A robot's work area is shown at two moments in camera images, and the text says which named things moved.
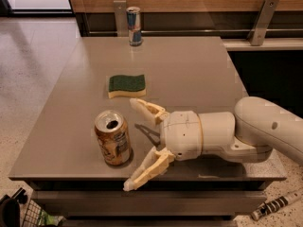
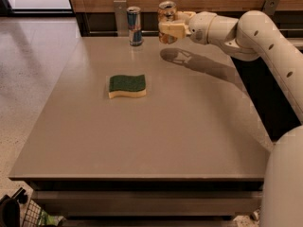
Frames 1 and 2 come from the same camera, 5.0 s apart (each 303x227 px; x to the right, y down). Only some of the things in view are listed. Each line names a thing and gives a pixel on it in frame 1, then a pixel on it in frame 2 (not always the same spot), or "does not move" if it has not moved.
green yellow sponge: (126, 86) does not move
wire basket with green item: (38, 217) does not move
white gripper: (182, 132) -> (199, 26)
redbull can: (133, 21) does not move
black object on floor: (9, 209) does not move
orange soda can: (114, 137) -> (167, 10)
